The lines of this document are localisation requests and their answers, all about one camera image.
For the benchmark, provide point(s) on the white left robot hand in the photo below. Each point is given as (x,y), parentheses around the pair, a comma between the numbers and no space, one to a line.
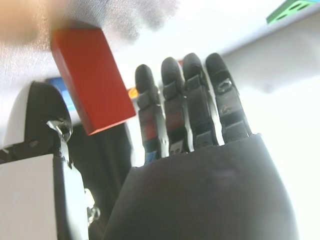
(200,187)

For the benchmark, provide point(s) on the blue toy piece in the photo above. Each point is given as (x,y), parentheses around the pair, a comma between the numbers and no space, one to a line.
(56,82)

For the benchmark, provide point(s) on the red rectangular block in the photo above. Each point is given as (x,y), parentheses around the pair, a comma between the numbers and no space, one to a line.
(92,82)

